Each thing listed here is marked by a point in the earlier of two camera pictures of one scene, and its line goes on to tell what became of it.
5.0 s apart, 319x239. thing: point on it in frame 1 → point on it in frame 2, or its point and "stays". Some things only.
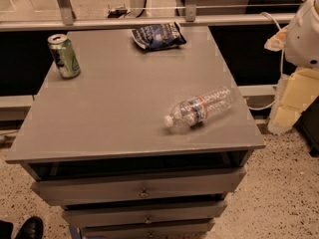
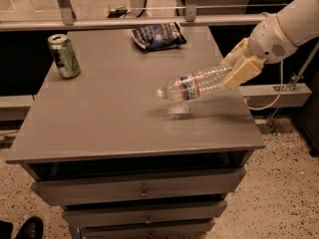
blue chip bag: (159, 36) stays
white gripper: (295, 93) → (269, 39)
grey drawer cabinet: (97, 143) stays
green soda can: (64, 56) stays
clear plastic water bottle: (195, 111) → (194, 84)
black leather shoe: (31, 229) stays
